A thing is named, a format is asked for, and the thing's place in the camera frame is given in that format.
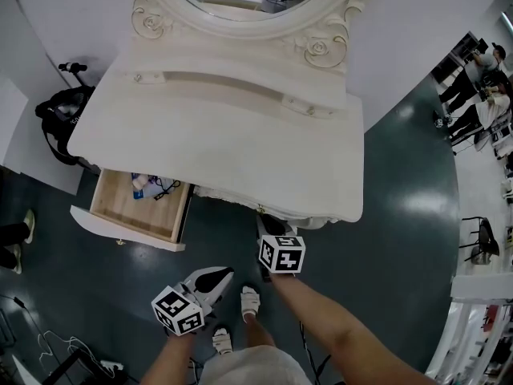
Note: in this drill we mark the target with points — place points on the black chair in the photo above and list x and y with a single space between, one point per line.
487 239

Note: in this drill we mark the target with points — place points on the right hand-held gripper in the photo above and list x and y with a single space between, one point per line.
282 255

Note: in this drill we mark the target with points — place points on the oval white framed mirror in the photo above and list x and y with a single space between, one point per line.
240 24

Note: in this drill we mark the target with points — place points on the white vanity dressing table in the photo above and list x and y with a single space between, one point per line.
220 134

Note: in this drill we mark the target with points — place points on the person's right leg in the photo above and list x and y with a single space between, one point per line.
258 331

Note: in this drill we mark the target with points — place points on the ceiling light strip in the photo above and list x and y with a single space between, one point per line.
507 22

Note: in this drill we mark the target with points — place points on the person's white dress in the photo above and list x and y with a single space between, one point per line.
252 367

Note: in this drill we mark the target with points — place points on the person's white sandal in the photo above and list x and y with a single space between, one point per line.
250 301
222 341

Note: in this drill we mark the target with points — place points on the person's right white sandal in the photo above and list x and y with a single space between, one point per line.
250 301

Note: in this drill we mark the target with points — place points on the person's left forearm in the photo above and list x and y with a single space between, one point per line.
168 363

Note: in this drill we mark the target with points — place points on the black scooter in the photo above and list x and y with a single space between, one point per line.
72 67

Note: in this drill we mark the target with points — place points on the person's left white sandal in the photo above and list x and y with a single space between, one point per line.
222 341

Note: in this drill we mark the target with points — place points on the white power strip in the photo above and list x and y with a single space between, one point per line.
112 364

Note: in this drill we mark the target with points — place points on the clear plastic bag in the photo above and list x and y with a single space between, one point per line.
154 191

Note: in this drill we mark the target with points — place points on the person's right forearm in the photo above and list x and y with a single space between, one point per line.
332 327

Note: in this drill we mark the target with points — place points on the black bag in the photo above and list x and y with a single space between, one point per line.
44 112

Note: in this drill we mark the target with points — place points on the grey open shelf cabinet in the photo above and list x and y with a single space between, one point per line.
453 60

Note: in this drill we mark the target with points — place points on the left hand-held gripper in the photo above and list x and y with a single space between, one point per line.
178 313

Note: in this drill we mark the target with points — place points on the white glossy furniture frame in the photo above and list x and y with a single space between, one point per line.
477 287

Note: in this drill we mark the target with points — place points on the blue packet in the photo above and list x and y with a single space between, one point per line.
139 194

